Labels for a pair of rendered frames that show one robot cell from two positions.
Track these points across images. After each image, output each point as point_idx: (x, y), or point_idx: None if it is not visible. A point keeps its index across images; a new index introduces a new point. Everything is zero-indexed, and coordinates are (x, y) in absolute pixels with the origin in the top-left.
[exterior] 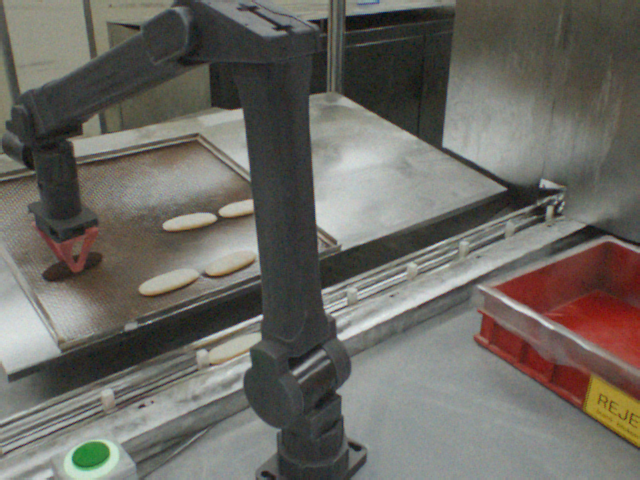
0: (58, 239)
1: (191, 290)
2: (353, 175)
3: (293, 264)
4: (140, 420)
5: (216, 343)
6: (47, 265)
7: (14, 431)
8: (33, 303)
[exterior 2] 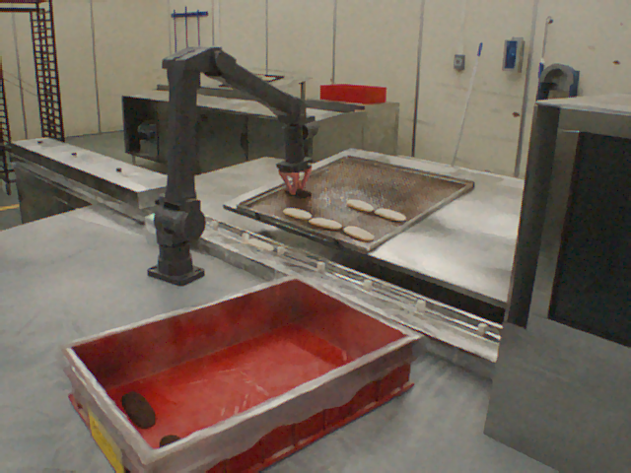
0: (278, 169)
1: (294, 221)
2: (487, 242)
3: (167, 157)
4: None
5: (263, 241)
6: None
7: None
8: (261, 192)
